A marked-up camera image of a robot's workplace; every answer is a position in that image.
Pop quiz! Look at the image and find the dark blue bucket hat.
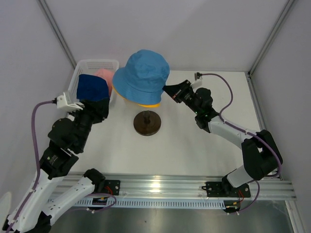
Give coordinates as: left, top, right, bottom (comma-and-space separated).
76, 74, 110, 101

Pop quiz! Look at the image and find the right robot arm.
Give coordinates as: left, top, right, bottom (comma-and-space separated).
163, 80, 283, 196

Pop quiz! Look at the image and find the aluminium frame post right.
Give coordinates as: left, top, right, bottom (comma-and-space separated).
247, 0, 298, 78

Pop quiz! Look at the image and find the white plastic basket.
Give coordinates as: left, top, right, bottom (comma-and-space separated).
68, 59, 119, 102

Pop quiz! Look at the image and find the aluminium side rail right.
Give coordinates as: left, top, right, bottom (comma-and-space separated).
246, 72, 266, 130

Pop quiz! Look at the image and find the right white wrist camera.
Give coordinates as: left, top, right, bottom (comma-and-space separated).
191, 72, 203, 89

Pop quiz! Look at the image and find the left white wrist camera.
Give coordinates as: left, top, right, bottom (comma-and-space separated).
56, 92, 84, 113

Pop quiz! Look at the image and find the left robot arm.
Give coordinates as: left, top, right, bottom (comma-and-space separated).
2, 98, 110, 233

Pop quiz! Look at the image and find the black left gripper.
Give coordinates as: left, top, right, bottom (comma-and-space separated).
68, 97, 110, 150

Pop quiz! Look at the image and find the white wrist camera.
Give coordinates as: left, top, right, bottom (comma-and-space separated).
56, 92, 84, 113
191, 72, 203, 89

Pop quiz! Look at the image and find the aluminium frame post left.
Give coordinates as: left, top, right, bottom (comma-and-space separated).
36, 0, 77, 69

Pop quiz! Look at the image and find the yellow bucket hat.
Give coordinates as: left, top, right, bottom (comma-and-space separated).
112, 86, 160, 108

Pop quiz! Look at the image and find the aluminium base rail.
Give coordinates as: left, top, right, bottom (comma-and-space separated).
58, 172, 297, 201

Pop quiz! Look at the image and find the white slotted cable duct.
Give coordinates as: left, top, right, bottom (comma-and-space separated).
73, 197, 225, 210

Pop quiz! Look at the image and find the aluminium frame post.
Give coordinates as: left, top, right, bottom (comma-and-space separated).
247, 0, 298, 78
36, 0, 77, 69

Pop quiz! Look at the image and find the pink hat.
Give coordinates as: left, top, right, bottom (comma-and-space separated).
94, 68, 114, 96

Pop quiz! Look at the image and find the light blue bucket hat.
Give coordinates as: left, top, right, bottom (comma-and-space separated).
112, 50, 170, 105

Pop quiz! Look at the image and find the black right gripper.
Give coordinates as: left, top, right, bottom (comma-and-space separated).
162, 81, 200, 115

